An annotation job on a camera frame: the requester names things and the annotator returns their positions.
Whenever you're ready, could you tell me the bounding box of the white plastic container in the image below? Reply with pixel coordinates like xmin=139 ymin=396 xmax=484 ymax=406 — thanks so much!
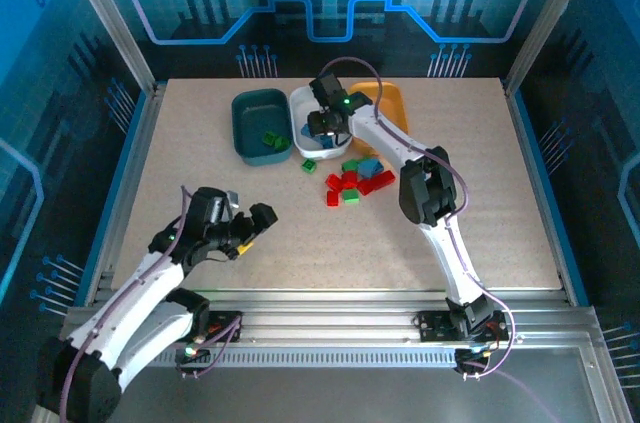
xmin=289 ymin=85 xmax=359 ymax=162

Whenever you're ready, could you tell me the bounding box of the blue sloped lego brick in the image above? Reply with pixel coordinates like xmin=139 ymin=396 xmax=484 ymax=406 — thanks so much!
xmin=357 ymin=155 xmax=384 ymax=179

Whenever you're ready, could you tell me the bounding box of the teal plastic container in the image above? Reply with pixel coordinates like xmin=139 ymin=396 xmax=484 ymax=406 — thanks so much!
xmin=230 ymin=87 xmax=295 ymax=168

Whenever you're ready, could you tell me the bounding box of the yellow plastic container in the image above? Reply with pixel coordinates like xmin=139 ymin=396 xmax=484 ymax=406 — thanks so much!
xmin=347 ymin=81 xmax=412 ymax=154

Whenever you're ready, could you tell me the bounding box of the slotted metal strip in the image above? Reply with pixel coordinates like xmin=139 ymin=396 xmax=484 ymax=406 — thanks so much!
xmin=149 ymin=348 xmax=461 ymax=369

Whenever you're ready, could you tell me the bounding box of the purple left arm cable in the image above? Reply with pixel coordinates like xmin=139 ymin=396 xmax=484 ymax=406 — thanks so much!
xmin=58 ymin=185 xmax=246 ymax=423

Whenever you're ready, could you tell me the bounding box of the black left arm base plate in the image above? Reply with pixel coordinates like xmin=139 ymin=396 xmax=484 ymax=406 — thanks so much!
xmin=189 ymin=310 xmax=246 ymax=344

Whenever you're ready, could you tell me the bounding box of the aluminium side rail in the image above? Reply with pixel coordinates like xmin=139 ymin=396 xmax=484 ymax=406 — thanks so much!
xmin=501 ymin=77 xmax=591 ymax=305
xmin=84 ymin=82 xmax=169 ymax=304

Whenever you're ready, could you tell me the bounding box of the aluminium mounting rail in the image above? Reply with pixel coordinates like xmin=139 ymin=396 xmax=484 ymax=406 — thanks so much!
xmin=64 ymin=288 xmax=601 ymax=352

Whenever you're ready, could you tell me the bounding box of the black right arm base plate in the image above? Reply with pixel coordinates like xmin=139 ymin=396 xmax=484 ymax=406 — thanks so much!
xmin=414 ymin=310 xmax=510 ymax=344

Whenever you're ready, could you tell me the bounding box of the aluminium frame post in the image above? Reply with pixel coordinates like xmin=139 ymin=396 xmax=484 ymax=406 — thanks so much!
xmin=55 ymin=0 xmax=160 ymax=94
xmin=503 ymin=0 xmax=604 ymax=94

